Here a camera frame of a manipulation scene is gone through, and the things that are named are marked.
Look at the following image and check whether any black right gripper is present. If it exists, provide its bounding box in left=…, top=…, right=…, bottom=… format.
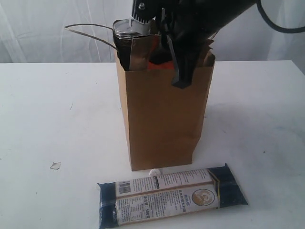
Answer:
left=150, top=0, right=256, bottom=89

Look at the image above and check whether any brown pouch orange label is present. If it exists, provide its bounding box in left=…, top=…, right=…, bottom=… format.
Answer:
left=128, top=33, right=216, bottom=72

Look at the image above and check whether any dark can silver lid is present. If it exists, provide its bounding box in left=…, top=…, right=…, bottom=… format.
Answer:
left=112, top=17, right=151, bottom=71

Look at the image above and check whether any white marshmallow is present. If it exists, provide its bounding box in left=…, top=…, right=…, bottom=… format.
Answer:
left=149, top=168, right=162, bottom=177

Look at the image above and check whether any blue noodle packet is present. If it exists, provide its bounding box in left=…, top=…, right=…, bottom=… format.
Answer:
left=99, top=164, right=248, bottom=229

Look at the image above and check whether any brown paper bag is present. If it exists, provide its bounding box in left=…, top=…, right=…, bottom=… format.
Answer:
left=64, top=20, right=216, bottom=172

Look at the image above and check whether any torn clear tape scrap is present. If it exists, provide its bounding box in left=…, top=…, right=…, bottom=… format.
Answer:
left=50, top=162, right=61, bottom=170

